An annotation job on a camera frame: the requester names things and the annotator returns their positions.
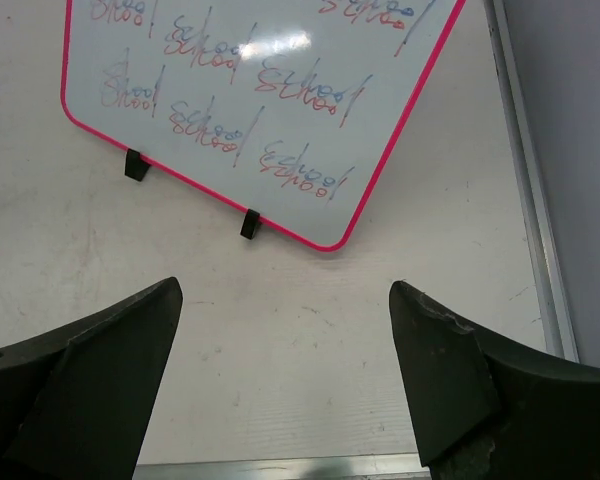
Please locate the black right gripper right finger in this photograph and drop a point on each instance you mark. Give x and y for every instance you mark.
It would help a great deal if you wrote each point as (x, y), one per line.
(484, 406)

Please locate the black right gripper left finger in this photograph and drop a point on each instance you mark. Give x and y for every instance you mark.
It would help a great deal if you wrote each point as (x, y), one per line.
(75, 402)

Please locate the pink framed whiteboard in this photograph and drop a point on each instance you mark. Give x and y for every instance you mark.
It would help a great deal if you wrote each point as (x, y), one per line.
(288, 108)

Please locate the aluminium table edge rail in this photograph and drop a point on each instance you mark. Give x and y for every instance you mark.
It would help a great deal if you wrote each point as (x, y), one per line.
(284, 364)

